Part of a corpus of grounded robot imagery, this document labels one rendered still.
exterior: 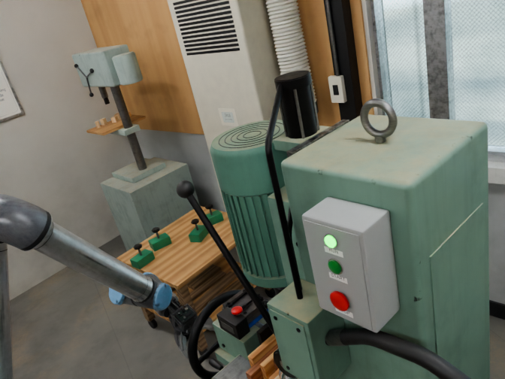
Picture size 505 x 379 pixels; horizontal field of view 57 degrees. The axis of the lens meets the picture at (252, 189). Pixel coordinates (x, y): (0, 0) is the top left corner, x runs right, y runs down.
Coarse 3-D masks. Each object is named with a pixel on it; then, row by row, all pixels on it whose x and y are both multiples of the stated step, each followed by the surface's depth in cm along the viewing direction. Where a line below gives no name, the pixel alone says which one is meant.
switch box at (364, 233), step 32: (320, 224) 60; (352, 224) 57; (384, 224) 58; (320, 256) 62; (352, 256) 58; (384, 256) 59; (320, 288) 66; (352, 288) 60; (384, 288) 60; (352, 320) 63; (384, 320) 62
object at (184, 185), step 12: (180, 192) 88; (192, 192) 89; (192, 204) 89; (204, 216) 89; (216, 240) 88; (228, 252) 88; (240, 276) 88; (252, 288) 88; (252, 300) 88; (264, 312) 87; (276, 360) 88; (288, 372) 86
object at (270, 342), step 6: (270, 336) 116; (264, 342) 114; (270, 342) 114; (276, 342) 115; (258, 348) 113; (264, 348) 113; (270, 348) 114; (252, 354) 112; (258, 354) 112; (264, 354) 113; (252, 360) 111; (258, 360) 112
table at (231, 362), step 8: (216, 352) 129; (224, 352) 128; (224, 360) 126; (232, 360) 120; (240, 360) 120; (248, 360) 119; (224, 368) 118; (232, 368) 118; (240, 368) 117; (248, 368) 117; (216, 376) 117; (224, 376) 116; (232, 376) 116; (240, 376) 115
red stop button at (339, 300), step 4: (332, 292) 63; (336, 292) 62; (332, 296) 63; (336, 296) 62; (340, 296) 62; (344, 296) 62; (332, 300) 63; (336, 300) 62; (340, 300) 62; (344, 300) 61; (336, 304) 63; (340, 304) 62; (344, 304) 62; (348, 304) 62; (340, 308) 62; (344, 308) 62; (348, 308) 62
